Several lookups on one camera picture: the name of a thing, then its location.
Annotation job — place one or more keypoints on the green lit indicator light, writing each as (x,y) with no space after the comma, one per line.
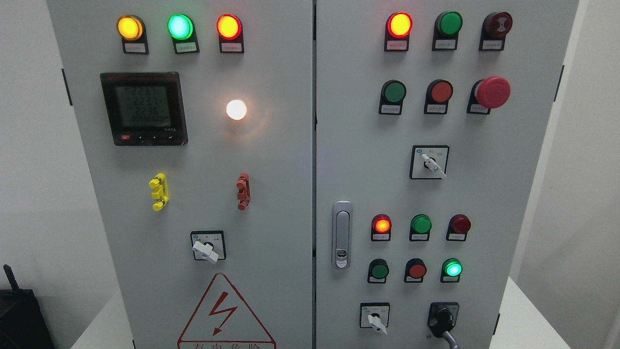
(182,31)

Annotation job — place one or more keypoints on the red push button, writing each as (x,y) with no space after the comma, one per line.
(438,94)
(415,271)

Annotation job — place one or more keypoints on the green push button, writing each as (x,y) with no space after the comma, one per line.
(378,271)
(391,98)

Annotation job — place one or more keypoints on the grey electrical control cabinet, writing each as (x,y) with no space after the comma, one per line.
(311,76)

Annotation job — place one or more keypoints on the white selector switch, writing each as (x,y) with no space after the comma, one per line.
(375,316)
(429,161)

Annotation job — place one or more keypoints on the yellow indicator light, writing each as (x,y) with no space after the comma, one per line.
(133,34)

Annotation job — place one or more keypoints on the red indicator light lower right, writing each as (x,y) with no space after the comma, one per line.
(458,228)

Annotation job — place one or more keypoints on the red push button lower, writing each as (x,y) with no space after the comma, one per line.
(415,271)

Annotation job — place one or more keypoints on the black knob selector switch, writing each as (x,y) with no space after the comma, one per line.
(442,317)

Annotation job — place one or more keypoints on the green push button lower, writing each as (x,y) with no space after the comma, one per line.
(378,271)

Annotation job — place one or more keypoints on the green indicator light top right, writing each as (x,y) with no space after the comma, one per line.
(446,31)

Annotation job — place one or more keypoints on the white selector switch bottom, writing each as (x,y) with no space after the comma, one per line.
(375,316)

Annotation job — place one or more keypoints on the red high voltage warning sticker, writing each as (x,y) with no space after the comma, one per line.
(224,320)

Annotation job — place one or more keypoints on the silver door latch handle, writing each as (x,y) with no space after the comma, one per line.
(341,230)

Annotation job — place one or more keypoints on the white selector switch middle right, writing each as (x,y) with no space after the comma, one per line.
(429,161)

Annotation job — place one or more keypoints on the white selector switch left door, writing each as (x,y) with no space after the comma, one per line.
(208,245)

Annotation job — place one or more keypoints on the black device with antenna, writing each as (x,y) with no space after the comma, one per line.
(22,325)

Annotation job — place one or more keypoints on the red indicator light top right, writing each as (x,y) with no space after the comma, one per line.
(397,32)

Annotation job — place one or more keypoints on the green indicator light lower middle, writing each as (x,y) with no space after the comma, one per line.
(420,228)

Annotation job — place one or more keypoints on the red indicator light lower left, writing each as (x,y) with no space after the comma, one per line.
(381,228)

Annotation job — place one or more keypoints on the red indicator light top left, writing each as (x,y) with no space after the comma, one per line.
(230,34)

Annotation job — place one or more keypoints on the red indicator light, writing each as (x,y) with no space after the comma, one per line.
(381,228)
(458,228)
(397,32)
(230,34)

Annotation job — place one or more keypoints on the red push button upper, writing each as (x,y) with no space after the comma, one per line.
(438,94)

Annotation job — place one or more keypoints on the yellow terminal connector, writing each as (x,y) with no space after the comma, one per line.
(159,191)

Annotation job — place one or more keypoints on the white lit indicator light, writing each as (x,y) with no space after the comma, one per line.
(236,109)

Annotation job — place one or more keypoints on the red emergency stop button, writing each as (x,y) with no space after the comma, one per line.
(487,94)

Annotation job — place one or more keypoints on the black digital power meter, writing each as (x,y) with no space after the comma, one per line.
(145,108)

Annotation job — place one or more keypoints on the green push button upper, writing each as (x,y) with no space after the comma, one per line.
(391,98)

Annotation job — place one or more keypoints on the green indicator light bottom right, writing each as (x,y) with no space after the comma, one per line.
(451,271)

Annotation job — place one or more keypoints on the red terminal connector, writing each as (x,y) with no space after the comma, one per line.
(243,191)

